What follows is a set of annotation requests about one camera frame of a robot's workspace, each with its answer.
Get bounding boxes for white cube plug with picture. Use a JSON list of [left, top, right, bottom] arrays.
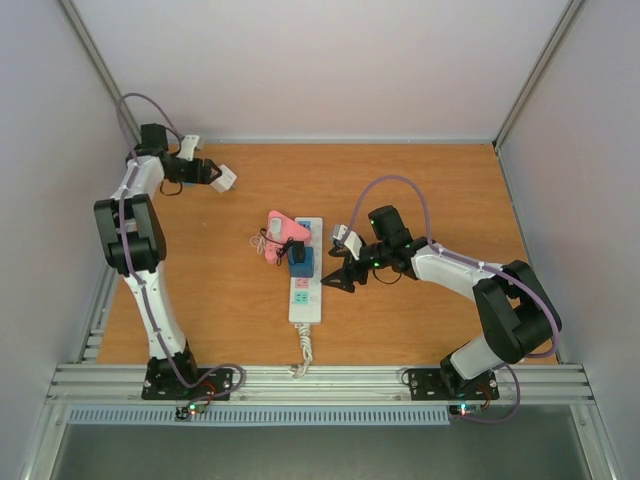
[[210, 164, 237, 193]]

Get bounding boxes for white power strip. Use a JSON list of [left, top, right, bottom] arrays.
[[288, 217, 323, 325]]

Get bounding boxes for black plug adapter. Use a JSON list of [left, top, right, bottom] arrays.
[[289, 241, 306, 264]]

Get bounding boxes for black thin adapter cable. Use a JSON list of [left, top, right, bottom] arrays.
[[257, 228, 297, 266]]

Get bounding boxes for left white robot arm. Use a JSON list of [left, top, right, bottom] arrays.
[[93, 123, 223, 403]]

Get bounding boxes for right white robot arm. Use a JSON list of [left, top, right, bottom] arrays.
[[321, 205, 562, 399]]

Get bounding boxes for blue cube socket adapter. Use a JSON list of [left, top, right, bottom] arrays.
[[287, 245, 314, 278]]

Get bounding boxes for pink triangular socket adapter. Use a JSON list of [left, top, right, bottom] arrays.
[[264, 210, 312, 264]]

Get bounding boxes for small white charger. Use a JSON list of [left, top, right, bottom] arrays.
[[268, 216, 282, 241]]

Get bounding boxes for right small circuit board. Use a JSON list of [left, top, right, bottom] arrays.
[[449, 403, 485, 418]]

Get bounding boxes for small circuit board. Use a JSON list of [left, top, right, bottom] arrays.
[[174, 404, 206, 421], [449, 403, 485, 418]]

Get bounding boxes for left small circuit board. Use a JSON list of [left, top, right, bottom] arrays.
[[174, 404, 206, 421]]

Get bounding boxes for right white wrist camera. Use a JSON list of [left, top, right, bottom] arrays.
[[331, 224, 364, 260]]

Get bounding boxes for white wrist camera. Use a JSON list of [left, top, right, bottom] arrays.
[[176, 134, 203, 161], [331, 224, 364, 260]]

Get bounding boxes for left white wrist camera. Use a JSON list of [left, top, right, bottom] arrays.
[[176, 134, 203, 161]]

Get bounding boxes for white power strip cord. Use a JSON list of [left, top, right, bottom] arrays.
[[288, 322, 315, 380]]

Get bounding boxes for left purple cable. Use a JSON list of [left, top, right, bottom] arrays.
[[115, 91, 246, 402]]

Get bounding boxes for purple cable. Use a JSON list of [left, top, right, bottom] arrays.
[[342, 174, 562, 426], [115, 91, 246, 402]]

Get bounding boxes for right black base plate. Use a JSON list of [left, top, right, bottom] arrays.
[[405, 368, 500, 401]]

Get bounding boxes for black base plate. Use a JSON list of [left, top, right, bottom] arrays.
[[405, 368, 500, 401], [141, 364, 246, 402]]

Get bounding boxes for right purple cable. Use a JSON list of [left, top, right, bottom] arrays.
[[342, 174, 562, 426]]

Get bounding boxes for left aluminium corner post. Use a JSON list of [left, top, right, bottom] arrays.
[[55, 0, 140, 145]]

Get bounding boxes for aluminium corner post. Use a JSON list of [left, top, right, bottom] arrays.
[[492, 0, 586, 153], [55, 0, 140, 145]]

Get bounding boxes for left aluminium rail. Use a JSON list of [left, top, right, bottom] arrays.
[[74, 144, 154, 364]]

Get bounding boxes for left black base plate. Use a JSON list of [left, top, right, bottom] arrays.
[[141, 364, 246, 402]]

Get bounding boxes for grey slotted cable duct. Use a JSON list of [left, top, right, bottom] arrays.
[[66, 405, 450, 427]]

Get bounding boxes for front aluminium rail frame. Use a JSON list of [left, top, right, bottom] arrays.
[[45, 364, 595, 406]]

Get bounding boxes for right aluminium corner post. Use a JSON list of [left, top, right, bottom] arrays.
[[492, 0, 586, 153]]

